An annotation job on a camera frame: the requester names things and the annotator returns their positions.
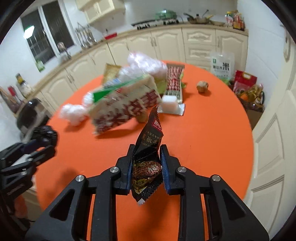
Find white plastic bag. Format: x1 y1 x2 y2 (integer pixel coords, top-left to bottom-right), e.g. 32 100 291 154
59 104 88 126
127 51 168 79

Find black pepper beef wrapper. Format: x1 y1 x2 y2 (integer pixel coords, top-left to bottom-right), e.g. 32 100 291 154
131 106 164 205

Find large glutinous rice snack bag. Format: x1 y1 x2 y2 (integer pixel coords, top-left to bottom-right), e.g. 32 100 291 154
88 74 161 135

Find red white snack wrapper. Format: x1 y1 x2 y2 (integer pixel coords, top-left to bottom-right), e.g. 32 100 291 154
158 63 185 116

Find kitchen window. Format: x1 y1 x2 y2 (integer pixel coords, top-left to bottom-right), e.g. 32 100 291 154
21 1 75 64

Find cream lower kitchen cabinets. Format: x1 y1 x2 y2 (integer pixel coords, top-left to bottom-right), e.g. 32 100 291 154
14 25 249 117

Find cream kitchen cabinets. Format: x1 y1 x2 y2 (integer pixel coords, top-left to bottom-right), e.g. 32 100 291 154
75 0 125 24
14 25 249 117

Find cream upper kitchen cabinets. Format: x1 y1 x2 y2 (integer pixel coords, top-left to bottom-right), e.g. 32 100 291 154
75 0 125 24

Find white panel door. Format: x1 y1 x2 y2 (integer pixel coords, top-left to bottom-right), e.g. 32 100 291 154
244 23 295 238

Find black rice cooker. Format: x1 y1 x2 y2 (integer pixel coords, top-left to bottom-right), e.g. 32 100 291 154
16 97 52 139

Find white jar on counter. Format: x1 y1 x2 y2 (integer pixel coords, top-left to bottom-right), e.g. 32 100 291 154
16 73 32 98

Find round orange table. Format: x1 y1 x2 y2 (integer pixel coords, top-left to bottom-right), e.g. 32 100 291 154
34 60 254 241

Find green dish soap bottle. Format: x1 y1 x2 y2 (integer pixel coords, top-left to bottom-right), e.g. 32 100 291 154
36 60 45 72

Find cardboard box with oil bottles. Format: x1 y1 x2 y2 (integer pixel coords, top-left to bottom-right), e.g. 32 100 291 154
237 84 265 130

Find sink faucet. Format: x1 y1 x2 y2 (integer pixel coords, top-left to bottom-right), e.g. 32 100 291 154
57 42 72 60

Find gold snack packet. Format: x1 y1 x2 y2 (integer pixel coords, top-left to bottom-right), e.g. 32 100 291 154
102 63 121 84

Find brown crumpled paper ball far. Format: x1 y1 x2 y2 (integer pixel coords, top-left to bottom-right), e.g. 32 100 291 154
196 81 209 93

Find red gift box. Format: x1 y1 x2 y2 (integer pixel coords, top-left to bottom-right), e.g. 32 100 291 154
233 70 257 93

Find hanging utensil rack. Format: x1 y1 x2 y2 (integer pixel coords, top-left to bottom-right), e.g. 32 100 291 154
75 22 98 50

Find white rice bag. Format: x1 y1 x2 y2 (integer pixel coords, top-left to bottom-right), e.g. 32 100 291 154
210 52 235 85

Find red basin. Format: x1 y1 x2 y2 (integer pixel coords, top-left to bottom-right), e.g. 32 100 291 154
104 32 117 40

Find black gas stove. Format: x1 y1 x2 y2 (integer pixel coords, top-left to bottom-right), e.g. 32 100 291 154
132 19 179 30

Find condiment bottles group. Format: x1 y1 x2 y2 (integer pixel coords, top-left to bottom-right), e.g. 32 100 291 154
225 10 245 31

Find wok with lid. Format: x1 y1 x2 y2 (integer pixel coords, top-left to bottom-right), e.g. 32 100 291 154
184 10 214 25

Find green electric pot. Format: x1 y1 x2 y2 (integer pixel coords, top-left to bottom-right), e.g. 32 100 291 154
155 9 177 20

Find metal door handle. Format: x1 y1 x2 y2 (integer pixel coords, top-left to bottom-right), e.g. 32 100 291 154
280 25 291 62

